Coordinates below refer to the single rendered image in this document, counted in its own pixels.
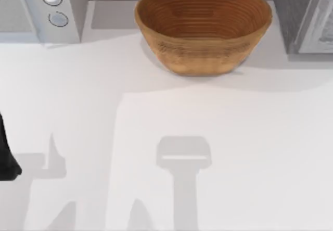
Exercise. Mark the grey cabinet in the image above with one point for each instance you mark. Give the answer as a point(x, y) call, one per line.
point(294, 15)

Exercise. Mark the brown woven basket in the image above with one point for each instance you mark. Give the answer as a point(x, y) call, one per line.
point(203, 46)

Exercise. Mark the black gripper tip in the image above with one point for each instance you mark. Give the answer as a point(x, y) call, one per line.
point(6, 160)

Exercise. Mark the pale microwave oven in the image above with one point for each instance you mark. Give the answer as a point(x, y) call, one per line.
point(31, 12)

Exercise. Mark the white smooth microwave knob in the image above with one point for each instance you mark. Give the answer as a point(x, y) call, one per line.
point(58, 18)

